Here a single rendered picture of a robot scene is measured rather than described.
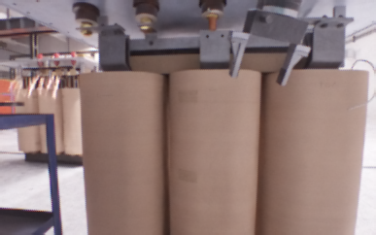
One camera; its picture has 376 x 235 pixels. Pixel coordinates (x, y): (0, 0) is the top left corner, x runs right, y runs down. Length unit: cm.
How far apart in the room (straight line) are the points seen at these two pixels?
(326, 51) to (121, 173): 97
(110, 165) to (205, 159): 41
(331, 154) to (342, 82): 28
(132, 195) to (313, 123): 79
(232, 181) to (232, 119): 25
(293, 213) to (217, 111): 52
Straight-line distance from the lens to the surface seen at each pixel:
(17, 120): 70
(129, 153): 85
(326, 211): 98
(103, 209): 100
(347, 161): 94
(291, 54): 53
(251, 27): 46
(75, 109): 304
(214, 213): 87
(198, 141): 76
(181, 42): 89
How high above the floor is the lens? 94
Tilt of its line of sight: 4 degrees down
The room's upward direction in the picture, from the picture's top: straight up
